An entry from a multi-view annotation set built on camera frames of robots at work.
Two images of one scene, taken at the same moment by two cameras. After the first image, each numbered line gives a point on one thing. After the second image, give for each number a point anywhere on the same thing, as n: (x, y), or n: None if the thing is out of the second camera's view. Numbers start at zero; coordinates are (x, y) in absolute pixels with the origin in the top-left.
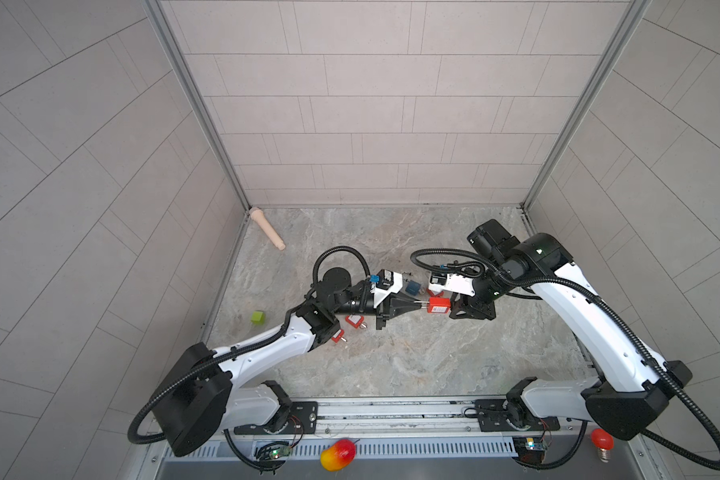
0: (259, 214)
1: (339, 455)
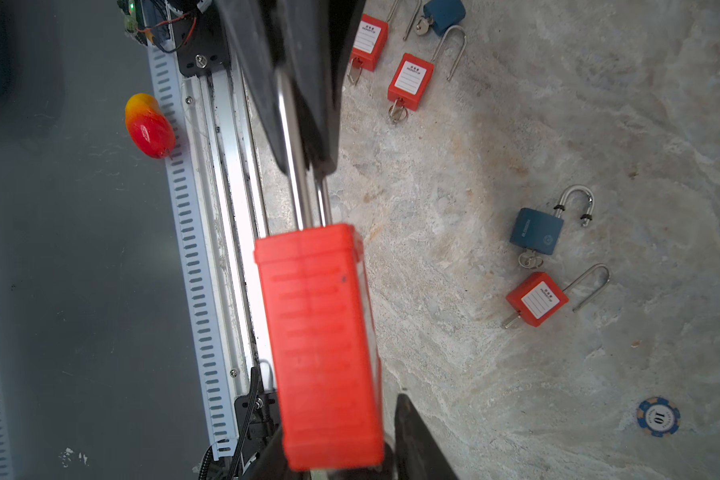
0: None
1: (150, 125)
